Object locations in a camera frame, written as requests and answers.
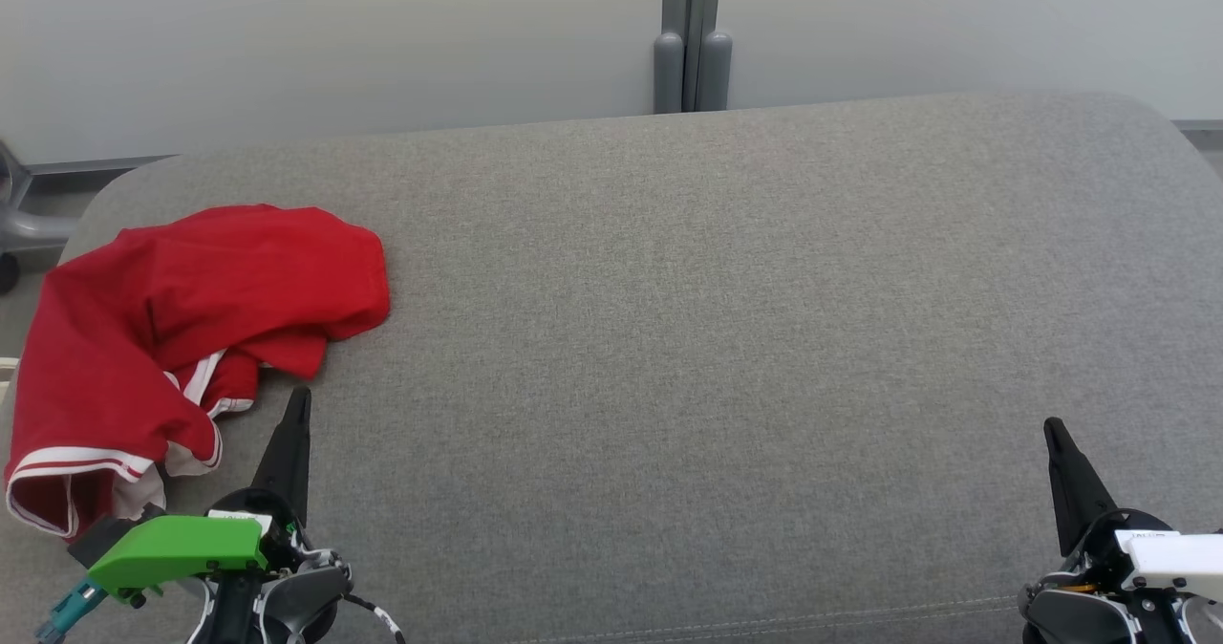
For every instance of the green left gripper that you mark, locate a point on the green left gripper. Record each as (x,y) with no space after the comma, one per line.
(182,544)

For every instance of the grey partition wall post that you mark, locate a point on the grey partition wall post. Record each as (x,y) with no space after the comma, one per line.
(692,32)

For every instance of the grey sofa cushion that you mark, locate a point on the grey sofa cushion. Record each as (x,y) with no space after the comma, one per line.
(669,338)

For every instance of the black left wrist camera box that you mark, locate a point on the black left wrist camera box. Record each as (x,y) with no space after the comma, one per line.
(100,541)

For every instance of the grey wall baseboard rail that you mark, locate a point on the grey wall baseboard rail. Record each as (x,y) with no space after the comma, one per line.
(96,163)

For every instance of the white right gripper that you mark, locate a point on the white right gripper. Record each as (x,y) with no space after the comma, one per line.
(1175,563)

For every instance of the red Bulls basketball shorts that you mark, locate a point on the red Bulls basketball shorts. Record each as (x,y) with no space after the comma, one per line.
(76,376)

